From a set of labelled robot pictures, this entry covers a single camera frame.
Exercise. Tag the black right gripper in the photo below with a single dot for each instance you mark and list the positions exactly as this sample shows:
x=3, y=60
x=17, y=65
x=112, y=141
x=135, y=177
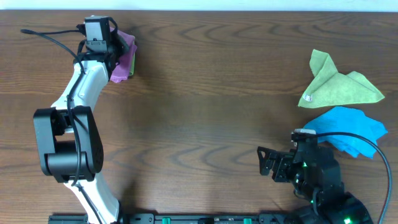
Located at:
x=280, y=165

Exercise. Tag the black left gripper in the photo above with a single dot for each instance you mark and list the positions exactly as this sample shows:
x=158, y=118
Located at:
x=117, y=47

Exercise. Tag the purple microfiber cloth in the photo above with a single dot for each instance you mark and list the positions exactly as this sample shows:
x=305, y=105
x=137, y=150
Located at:
x=124, y=48

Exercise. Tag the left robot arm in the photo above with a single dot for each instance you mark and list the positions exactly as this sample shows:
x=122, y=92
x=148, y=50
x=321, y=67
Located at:
x=68, y=140

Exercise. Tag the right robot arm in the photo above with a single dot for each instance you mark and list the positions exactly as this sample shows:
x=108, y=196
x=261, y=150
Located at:
x=316, y=176

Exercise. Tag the folded purple cloth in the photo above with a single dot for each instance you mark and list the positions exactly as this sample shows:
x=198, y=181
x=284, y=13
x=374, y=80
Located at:
x=121, y=72

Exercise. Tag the folded green cloth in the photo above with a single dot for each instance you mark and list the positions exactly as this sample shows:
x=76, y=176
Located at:
x=131, y=71

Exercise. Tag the blue microfiber cloth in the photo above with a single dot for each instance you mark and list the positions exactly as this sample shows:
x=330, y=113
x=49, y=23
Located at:
x=348, y=120

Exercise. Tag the green microfiber cloth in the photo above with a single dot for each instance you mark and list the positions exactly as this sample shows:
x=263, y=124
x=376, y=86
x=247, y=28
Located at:
x=329, y=87

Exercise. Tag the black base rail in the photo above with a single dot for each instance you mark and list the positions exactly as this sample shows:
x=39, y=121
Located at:
x=262, y=218

